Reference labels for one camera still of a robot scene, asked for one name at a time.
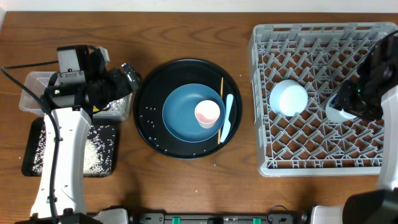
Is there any light blue cup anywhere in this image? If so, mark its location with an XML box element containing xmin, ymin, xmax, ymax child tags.
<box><xmin>325</xmin><ymin>94</ymin><xmax>356</xmax><ymax>123</ymax></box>

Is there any cooked white rice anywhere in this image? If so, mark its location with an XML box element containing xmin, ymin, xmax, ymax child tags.
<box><xmin>31</xmin><ymin>124</ymin><xmax>117</xmax><ymax>177</ymax></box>

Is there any clear plastic bin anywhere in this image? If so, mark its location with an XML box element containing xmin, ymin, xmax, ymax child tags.
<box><xmin>19</xmin><ymin>72</ymin><xmax>132</xmax><ymax>121</ymax></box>

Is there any pink cup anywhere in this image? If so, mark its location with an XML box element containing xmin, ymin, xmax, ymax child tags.
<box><xmin>195</xmin><ymin>100</ymin><xmax>221</xmax><ymax>129</ymax></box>

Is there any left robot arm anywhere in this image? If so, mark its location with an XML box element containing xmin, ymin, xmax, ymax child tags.
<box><xmin>27</xmin><ymin>45</ymin><xmax>139</xmax><ymax>223</ymax></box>

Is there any wooden chopstick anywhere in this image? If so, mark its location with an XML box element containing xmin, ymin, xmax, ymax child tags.
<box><xmin>217</xmin><ymin>77</ymin><xmax>224</xmax><ymax>145</ymax></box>

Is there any grey dishwasher rack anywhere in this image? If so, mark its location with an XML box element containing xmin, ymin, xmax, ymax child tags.
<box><xmin>248</xmin><ymin>22</ymin><xmax>397</xmax><ymax>177</ymax></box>

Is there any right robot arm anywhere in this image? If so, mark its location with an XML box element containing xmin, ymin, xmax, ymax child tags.
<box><xmin>302</xmin><ymin>32</ymin><xmax>397</xmax><ymax>223</ymax></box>

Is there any dark blue plate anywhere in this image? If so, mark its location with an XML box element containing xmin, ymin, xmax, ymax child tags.
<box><xmin>162</xmin><ymin>83</ymin><xmax>225</xmax><ymax>143</ymax></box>

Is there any black rectangular tray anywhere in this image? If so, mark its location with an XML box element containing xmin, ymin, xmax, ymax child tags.
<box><xmin>21</xmin><ymin>118</ymin><xmax>119</xmax><ymax>177</ymax></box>

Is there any black mounting rail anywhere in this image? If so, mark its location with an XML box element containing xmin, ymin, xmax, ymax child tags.
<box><xmin>99</xmin><ymin>212</ymin><xmax>310</xmax><ymax>224</ymax></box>

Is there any light blue plastic knife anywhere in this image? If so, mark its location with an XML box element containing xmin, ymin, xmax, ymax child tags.
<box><xmin>220</xmin><ymin>94</ymin><xmax>234</xmax><ymax>143</ymax></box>

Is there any light blue bowl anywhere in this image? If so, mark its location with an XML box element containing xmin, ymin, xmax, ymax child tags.
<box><xmin>269</xmin><ymin>80</ymin><xmax>308</xmax><ymax>117</ymax></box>

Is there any round black serving tray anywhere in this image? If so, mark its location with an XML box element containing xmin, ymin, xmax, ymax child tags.
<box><xmin>133</xmin><ymin>59</ymin><xmax>243</xmax><ymax>159</ymax></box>

